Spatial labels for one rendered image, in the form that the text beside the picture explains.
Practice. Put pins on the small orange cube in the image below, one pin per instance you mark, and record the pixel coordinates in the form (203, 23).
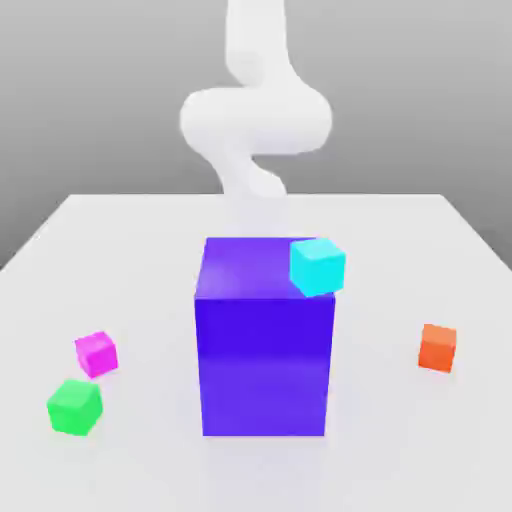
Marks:
(437, 348)

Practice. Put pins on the small magenta cube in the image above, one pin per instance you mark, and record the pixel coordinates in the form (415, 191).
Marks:
(96, 355)

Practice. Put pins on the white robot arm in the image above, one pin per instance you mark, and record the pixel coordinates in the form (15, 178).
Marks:
(256, 120)

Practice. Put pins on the small green cube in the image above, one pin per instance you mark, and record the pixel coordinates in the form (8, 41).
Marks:
(74, 408)

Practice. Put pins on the small cyan cube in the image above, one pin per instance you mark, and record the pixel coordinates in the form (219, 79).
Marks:
(318, 267)

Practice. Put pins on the large blue box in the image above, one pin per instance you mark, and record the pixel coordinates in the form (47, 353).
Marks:
(264, 360)

